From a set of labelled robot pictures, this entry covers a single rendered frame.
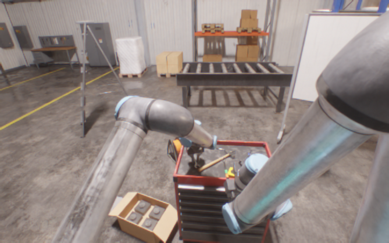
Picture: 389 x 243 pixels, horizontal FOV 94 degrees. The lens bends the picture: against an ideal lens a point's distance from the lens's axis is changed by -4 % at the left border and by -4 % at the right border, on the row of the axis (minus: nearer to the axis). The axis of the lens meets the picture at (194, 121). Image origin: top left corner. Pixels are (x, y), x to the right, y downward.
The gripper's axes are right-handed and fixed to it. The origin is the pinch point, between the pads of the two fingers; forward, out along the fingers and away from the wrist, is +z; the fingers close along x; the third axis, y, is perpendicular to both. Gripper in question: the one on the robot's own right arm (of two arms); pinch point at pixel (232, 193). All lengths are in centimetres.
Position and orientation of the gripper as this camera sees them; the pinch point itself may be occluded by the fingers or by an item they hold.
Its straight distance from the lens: 102.0
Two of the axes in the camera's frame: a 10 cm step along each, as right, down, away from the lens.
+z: -1.5, 6.2, 7.7
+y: 1.1, 7.8, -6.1
